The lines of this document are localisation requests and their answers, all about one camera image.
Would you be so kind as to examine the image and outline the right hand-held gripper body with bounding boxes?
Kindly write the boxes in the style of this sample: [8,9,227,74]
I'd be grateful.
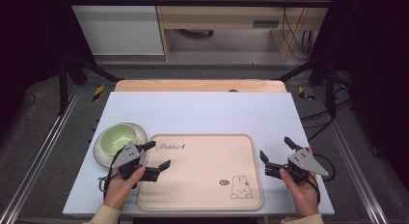
[264,148,330,185]

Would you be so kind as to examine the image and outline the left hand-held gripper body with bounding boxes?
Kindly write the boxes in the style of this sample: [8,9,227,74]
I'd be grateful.
[110,140,160,183]

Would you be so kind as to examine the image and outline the green bowl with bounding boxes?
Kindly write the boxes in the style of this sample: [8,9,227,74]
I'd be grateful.
[93,122,149,169]
[99,124,139,157]

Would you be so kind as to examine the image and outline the beige tray with rabbit print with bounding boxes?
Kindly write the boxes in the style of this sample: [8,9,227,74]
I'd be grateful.
[137,133,264,212]

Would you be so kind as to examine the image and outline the person's right hand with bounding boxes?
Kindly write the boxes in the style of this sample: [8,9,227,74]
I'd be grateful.
[278,146,321,218]

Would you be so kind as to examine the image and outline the person's left hand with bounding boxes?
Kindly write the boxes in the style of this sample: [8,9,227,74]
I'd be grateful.
[102,165,147,210]

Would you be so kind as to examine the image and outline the yellow black tape marker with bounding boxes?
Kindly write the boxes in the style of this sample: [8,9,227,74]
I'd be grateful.
[92,85,106,103]
[297,86,316,101]

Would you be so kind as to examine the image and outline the white table board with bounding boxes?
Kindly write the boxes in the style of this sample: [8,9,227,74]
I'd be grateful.
[62,91,336,218]

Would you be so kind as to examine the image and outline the black metal stand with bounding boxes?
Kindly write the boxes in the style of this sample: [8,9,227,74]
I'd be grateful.
[277,55,338,120]
[57,52,123,116]

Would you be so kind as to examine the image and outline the wooden table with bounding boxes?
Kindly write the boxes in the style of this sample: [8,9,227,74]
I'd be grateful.
[114,79,288,94]

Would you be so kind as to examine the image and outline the black curtain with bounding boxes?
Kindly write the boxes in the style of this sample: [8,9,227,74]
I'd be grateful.
[310,0,409,189]
[0,0,98,135]

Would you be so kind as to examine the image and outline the white cabinet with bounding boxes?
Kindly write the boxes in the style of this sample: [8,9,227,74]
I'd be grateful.
[65,0,165,56]

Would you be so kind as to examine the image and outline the grey desk label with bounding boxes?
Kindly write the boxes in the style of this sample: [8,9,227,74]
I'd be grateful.
[252,19,281,29]

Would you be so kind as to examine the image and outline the light wooden desk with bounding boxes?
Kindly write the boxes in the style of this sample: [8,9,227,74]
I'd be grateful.
[152,0,336,62]

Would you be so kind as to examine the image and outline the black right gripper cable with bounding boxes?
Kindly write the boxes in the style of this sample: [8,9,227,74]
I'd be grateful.
[307,152,337,207]

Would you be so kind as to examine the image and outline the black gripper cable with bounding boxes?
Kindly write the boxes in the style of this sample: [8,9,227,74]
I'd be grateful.
[307,152,337,207]
[97,149,123,200]

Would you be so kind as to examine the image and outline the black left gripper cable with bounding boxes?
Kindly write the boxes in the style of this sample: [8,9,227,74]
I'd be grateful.
[97,149,123,200]

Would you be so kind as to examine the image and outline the black floor cables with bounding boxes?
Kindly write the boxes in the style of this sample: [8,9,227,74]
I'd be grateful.
[300,71,354,143]

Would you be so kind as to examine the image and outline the aluminium floor rail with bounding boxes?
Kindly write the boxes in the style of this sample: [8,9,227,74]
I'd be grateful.
[0,84,82,224]
[312,87,391,224]

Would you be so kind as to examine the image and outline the black cables at desk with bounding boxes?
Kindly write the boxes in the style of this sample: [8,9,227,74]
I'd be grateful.
[280,0,315,62]

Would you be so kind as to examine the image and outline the thin black floor cable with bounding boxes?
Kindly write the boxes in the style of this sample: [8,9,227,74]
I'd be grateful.
[14,92,38,114]

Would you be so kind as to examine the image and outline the black horizontal frame bar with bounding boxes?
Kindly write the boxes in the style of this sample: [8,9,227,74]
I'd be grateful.
[63,0,334,9]

